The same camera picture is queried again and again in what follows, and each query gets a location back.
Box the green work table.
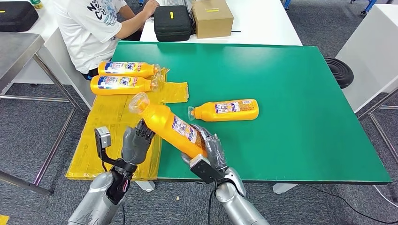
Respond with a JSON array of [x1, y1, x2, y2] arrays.
[[107, 41, 392, 184]]

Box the yellow taped cardboard sheet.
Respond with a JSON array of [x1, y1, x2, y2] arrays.
[[65, 68, 189, 182]]

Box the blue cart frame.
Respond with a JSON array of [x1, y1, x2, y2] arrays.
[[282, 0, 377, 15]]

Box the orange detergent bottle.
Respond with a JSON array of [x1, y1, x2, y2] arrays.
[[90, 75, 159, 96], [98, 61, 161, 78], [187, 99, 260, 122], [128, 92, 208, 159]]

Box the white desk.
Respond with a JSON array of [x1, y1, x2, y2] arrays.
[[0, 0, 97, 109]]

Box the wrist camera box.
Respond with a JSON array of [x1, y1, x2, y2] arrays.
[[190, 154, 226, 184], [94, 126, 138, 173]]

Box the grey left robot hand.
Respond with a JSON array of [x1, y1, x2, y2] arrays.
[[121, 119, 155, 165]]

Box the steel table frame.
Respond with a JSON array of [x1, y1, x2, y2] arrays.
[[357, 87, 398, 165]]

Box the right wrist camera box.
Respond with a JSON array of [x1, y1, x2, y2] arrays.
[[190, 154, 226, 184]]

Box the person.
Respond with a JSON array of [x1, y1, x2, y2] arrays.
[[53, 0, 160, 81]]

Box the white table foot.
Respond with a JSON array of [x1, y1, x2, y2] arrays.
[[135, 181, 155, 193], [272, 183, 299, 194]]

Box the steel table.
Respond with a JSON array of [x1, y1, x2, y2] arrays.
[[0, 32, 88, 196]]

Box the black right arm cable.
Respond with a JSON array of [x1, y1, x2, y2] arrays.
[[207, 183, 218, 225]]

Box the brown cardboard box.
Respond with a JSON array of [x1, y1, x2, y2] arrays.
[[191, 0, 234, 39]]

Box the black ribbed round stool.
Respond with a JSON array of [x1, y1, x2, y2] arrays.
[[324, 57, 354, 90]]

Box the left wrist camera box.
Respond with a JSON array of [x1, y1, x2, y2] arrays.
[[94, 126, 138, 173]]

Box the black zip case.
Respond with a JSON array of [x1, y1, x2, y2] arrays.
[[0, 0, 39, 33], [153, 5, 192, 43]]

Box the black floor cable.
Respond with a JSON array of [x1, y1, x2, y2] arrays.
[[306, 183, 398, 223]]

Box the white floor cable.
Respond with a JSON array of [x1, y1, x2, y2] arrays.
[[373, 185, 398, 208]]

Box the white side table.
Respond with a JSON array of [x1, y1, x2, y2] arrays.
[[335, 3, 398, 113]]

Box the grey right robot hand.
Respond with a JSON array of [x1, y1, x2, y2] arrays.
[[181, 124, 229, 172]]

